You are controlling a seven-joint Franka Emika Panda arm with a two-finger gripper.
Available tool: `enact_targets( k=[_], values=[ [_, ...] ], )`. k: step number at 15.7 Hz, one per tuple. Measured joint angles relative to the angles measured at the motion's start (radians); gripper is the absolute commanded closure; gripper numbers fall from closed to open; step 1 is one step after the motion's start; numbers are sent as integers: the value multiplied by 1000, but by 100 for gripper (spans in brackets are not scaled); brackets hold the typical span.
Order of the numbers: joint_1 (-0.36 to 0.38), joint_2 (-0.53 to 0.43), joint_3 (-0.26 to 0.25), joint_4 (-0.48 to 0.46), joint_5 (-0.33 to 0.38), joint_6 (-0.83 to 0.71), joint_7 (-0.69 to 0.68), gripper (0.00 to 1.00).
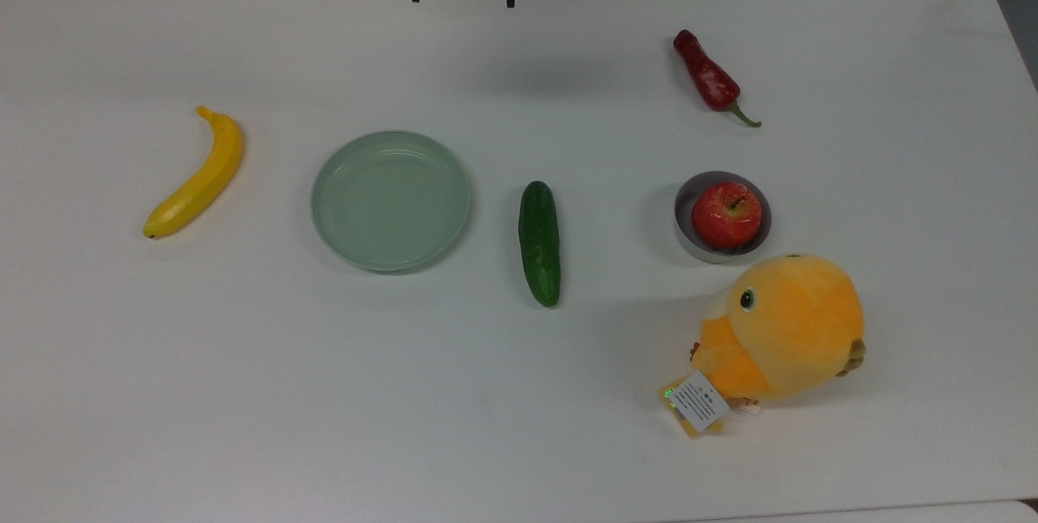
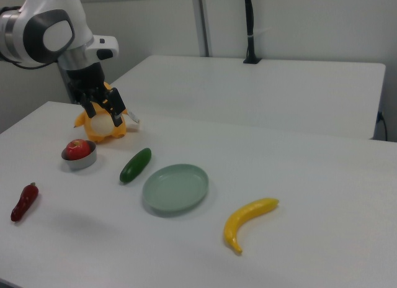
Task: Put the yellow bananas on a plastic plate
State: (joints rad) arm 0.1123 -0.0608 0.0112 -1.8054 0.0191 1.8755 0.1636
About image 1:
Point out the orange plush toy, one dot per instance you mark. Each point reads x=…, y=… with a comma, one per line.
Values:
x=791, y=328

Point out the red chili pepper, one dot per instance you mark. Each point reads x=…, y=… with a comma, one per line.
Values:
x=709, y=77

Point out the yellow banana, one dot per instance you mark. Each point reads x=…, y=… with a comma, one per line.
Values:
x=207, y=174

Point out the small grey bowl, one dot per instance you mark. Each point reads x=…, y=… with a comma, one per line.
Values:
x=684, y=233

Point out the dark green cucumber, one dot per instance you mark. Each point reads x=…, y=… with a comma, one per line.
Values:
x=540, y=243

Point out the red apple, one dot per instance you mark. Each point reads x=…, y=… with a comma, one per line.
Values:
x=727, y=216

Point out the yellow card tag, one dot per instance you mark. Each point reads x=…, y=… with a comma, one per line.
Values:
x=690, y=429

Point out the pale green plastic plate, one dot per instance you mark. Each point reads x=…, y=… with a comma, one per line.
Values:
x=391, y=200

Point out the white paper tag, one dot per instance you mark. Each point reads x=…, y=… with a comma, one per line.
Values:
x=699, y=401

